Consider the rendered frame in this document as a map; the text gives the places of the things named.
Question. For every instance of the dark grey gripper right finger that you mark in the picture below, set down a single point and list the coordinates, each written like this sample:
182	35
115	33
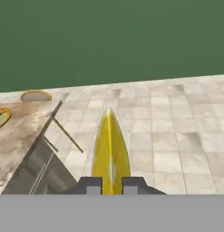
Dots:
133	185

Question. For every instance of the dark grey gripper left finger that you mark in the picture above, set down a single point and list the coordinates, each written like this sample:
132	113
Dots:
89	185

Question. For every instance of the yellow-rimmed plate with fish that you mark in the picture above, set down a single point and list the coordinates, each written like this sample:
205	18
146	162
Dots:
0	117

